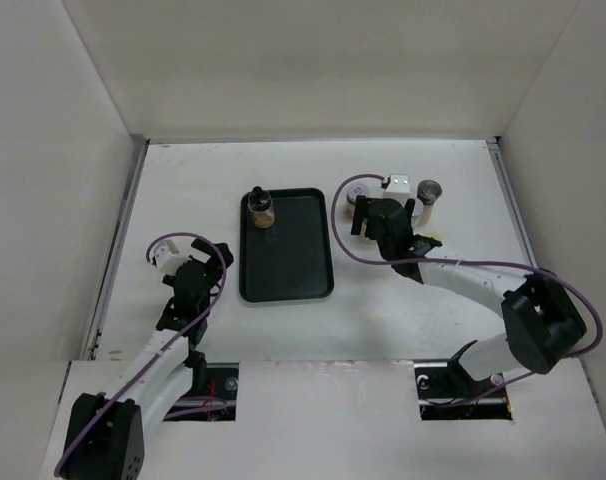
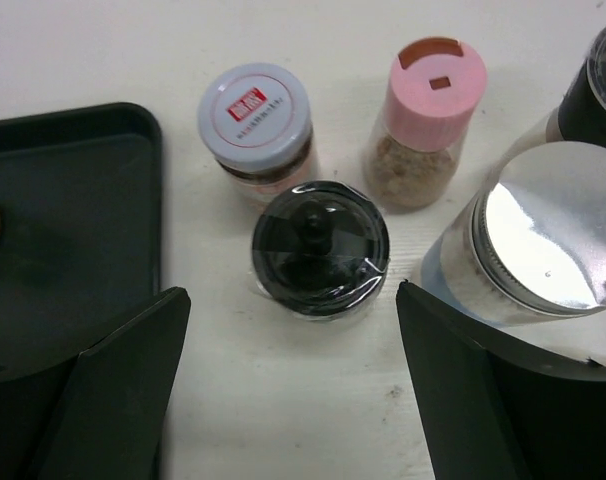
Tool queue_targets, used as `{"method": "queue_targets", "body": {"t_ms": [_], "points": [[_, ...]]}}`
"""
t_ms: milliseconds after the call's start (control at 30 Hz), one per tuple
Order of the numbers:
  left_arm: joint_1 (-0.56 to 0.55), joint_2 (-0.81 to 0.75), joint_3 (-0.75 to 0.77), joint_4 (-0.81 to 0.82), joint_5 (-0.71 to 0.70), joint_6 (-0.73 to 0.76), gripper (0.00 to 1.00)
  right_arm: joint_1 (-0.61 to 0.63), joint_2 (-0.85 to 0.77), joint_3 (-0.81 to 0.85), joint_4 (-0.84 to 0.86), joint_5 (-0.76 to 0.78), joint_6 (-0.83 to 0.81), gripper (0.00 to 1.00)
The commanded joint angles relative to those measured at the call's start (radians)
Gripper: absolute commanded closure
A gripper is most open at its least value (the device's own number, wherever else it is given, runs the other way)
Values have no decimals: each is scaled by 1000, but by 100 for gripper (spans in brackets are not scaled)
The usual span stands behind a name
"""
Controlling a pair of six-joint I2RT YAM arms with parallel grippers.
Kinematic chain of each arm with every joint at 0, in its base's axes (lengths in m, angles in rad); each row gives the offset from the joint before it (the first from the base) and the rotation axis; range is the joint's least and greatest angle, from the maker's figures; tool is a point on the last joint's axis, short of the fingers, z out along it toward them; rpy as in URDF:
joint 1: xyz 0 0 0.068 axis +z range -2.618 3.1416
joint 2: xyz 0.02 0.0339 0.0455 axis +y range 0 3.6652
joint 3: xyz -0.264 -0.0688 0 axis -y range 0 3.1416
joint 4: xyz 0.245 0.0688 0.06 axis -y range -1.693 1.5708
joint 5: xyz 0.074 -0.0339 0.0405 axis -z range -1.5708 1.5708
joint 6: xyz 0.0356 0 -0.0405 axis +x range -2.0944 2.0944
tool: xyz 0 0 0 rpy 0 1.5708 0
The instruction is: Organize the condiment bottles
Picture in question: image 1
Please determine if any black-cap brown spice bottle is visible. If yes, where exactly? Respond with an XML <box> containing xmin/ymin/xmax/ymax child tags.
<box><xmin>248</xmin><ymin>186</ymin><xmax>275</xmax><ymax>229</ymax></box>

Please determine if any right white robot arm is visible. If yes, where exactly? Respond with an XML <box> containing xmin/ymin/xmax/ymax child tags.
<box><xmin>351</xmin><ymin>195</ymin><xmax>587</xmax><ymax>396</ymax></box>

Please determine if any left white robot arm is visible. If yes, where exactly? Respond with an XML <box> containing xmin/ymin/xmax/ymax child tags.
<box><xmin>54</xmin><ymin>233</ymin><xmax>234</xmax><ymax>479</ymax></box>

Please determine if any dark-cap beige spice bottle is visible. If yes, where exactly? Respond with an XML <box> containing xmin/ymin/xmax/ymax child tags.
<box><xmin>417</xmin><ymin>179</ymin><xmax>443</xmax><ymax>227</ymax></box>

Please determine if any yellow-cap cream bottle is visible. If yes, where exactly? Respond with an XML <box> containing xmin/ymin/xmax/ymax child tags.
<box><xmin>422</xmin><ymin>231</ymin><xmax>442</xmax><ymax>241</ymax></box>

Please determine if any black rectangular plastic tray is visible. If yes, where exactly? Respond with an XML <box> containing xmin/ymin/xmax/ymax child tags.
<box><xmin>238</xmin><ymin>187</ymin><xmax>334</xmax><ymax>303</ymax></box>

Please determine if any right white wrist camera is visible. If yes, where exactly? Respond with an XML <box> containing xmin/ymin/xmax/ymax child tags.
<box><xmin>381</xmin><ymin>174</ymin><xmax>412</xmax><ymax>202</ymax></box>

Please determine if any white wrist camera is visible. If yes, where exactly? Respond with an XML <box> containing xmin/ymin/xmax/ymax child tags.
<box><xmin>146</xmin><ymin>239</ymin><xmax>189</xmax><ymax>276</ymax></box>
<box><xmin>381</xmin><ymin>174</ymin><xmax>412</xmax><ymax>202</ymax></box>

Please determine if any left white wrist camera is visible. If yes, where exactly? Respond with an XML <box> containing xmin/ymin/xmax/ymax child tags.
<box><xmin>146</xmin><ymin>239</ymin><xmax>189</xmax><ymax>276</ymax></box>

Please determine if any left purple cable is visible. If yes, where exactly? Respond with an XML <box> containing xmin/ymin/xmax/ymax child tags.
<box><xmin>52</xmin><ymin>231</ymin><xmax>229</xmax><ymax>476</ymax></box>

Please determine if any purple cable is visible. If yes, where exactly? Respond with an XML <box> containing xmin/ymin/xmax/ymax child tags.
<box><xmin>52</xmin><ymin>231</ymin><xmax>229</xmax><ymax>476</ymax></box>
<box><xmin>331</xmin><ymin>172</ymin><xmax>605</xmax><ymax>401</ymax></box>

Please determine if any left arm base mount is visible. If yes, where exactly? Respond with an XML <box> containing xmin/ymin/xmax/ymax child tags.
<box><xmin>164</xmin><ymin>363</ymin><xmax>240</xmax><ymax>422</ymax></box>

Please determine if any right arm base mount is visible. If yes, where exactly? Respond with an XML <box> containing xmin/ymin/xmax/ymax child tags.
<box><xmin>414</xmin><ymin>342</ymin><xmax>512</xmax><ymax>421</ymax></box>

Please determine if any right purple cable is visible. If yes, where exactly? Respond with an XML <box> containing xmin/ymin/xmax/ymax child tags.
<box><xmin>331</xmin><ymin>172</ymin><xmax>605</xmax><ymax>401</ymax></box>

